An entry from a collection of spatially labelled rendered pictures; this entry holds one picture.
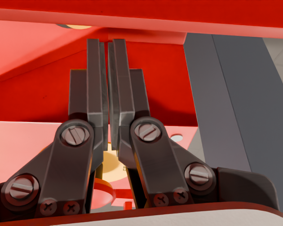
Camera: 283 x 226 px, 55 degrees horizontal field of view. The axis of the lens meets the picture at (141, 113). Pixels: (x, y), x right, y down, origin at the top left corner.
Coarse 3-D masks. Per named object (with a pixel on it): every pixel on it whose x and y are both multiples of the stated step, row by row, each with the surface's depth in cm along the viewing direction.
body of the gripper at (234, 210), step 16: (144, 208) 7; (160, 208) 7; (176, 208) 7; (192, 208) 7; (208, 208) 7; (224, 208) 7; (240, 208) 7; (256, 208) 7; (272, 208) 8; (0, 224) 7; (16, 224) 6; (32, 224) 6; (48, 224) 6; (64, 224) 6; (80, 224) 6; (96, 224) 6; (112, 224) 6; (128, 224) 7; (144, 224) 7; (160, 224) 7; (176, 224) 7; (192, 224) 7; (208, 224) 7; (224, 224) 7; (240, 224) 7; (256, 224) 7; (272, 224) 7
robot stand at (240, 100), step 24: (192, 48) 93; (216, 48) 76; (240, 48) 79; (264, 48) 82; (192, 72) 91; (216, 72) 74; (240, 72) 72; (264, 72) 75; (216, 96) 72; (240, 96) 66; (264, 96) 69; (216, 120) 71; (240, 120) 62; (264, 120) 64; (216, 144) 69; (240, 144) 59; (264, 144) 59; (216, 168) 68; (240, 168) 58; (264, 168) 55
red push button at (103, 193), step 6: (102, 168) 20; (96, 174) 19; (96, 180) 18; (102, 180) 18; (96, 186) 17; (102, 186) 18; (108, 186) 18; (96, 192) 17; (102, 192) 18; (108, 192) 18; (114, 192) 19; (96, 198) 18; (102, 198) 18; (108, 198) 18; (96, 204) 19; (102, 204) 19
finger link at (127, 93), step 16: (112, 48) 11; (112, 64) 10; (112, 80) 10; (128, 80) 10; (144, 80) 11; (112, 96) 10; (128, 96) 9; (144, 96) 11; (112, 112) 10; (128, 112) 9; (144, 112) 10; (112, 128) 10; (128, 128) 10; (112, 144) 11; (128, 144) 9; (176, 144) 9; (128, 160) 10; (192, 160) 9; (192, 176) 9; (208, 176) 9; (192, 192) 8; (208, 192) 9
